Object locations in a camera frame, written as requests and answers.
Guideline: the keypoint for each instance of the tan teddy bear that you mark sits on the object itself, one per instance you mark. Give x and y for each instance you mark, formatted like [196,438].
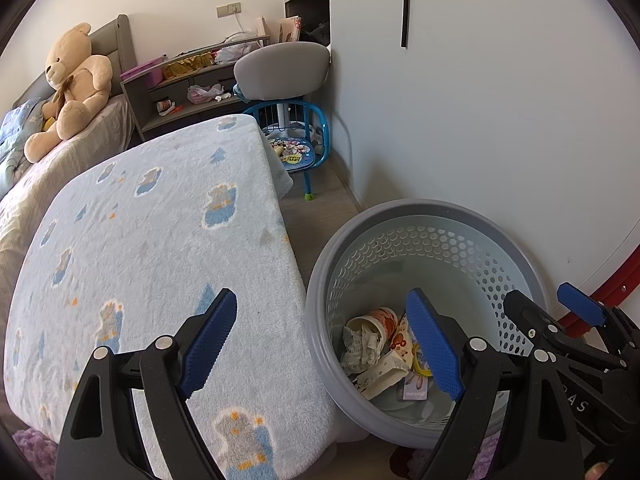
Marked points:
[80,90]

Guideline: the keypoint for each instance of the white paper cup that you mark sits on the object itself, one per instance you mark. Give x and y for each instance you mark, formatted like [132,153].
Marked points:
[377,322]

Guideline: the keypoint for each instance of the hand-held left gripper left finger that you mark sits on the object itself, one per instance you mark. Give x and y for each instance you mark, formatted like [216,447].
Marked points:
[207,345]

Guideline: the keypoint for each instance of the purple fluffy cloth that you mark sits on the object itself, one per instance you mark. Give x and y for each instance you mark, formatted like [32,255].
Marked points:
[30,450]

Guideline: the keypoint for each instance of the white plastic bag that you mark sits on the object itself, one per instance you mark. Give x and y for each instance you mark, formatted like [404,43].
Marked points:
[237,50]

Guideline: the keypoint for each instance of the pink patterned gift bag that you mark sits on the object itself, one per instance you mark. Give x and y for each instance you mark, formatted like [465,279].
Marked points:
[290,29]

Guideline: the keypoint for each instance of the white green carton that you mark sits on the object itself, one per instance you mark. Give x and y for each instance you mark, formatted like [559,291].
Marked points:
[380,375]

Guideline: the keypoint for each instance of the red printed wrapper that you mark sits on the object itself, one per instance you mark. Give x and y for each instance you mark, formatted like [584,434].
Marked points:
[400,340]

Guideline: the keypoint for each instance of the pink plastic box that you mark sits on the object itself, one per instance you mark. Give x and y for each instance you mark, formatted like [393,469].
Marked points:
[145,67]

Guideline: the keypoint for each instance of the grey padded chair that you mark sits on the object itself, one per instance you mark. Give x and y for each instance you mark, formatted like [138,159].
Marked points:
[280,67]

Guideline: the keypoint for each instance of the grey perforated plastic basket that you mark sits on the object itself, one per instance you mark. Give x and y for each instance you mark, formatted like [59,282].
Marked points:
[450,240]

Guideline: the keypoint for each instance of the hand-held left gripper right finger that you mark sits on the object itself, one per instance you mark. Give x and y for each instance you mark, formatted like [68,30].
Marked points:
[435,345]

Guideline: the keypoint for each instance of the bed with grey headboard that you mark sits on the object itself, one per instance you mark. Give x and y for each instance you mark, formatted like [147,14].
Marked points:
[30,185]

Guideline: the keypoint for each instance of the blue printed quilt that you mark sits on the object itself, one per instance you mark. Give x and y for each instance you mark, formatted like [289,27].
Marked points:
[20,135]

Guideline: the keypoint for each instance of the yellow plastic lid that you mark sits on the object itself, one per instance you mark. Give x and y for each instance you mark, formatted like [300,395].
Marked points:
[422,367]

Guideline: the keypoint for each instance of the purple cartoon box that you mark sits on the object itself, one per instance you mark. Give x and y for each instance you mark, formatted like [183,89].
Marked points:
[414,390]

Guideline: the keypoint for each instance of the wall socket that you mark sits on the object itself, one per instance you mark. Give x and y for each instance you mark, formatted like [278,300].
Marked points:
[228,9]

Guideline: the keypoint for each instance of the blue child chair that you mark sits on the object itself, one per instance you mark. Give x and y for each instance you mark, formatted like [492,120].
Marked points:
[295,152]

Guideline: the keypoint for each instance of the white paper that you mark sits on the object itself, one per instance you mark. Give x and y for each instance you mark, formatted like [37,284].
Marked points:
[362,351]

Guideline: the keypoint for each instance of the grey shelf unit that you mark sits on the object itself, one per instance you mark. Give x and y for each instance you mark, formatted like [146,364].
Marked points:
[200,110]

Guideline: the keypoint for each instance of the dark cloth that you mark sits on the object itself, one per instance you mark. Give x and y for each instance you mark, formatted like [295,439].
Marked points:
[317,32]

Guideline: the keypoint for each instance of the pink plastic bag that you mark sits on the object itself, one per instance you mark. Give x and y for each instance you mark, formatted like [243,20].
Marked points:
[202,94]

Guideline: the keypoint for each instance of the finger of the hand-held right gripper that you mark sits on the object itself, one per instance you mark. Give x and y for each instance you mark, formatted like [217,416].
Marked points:
[582,305]
[530,315]

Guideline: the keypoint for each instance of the gold foil packets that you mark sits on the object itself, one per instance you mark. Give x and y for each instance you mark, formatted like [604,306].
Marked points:
[187,65]

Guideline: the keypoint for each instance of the small red white cup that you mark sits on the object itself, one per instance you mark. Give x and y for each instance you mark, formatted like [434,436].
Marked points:
[167,108]

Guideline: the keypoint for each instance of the red hoop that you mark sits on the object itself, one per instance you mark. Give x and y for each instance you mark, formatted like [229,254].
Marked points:
[625,282]

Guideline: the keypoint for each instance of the blue cloth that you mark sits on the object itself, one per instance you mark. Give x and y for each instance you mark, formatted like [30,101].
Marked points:
[240,91]

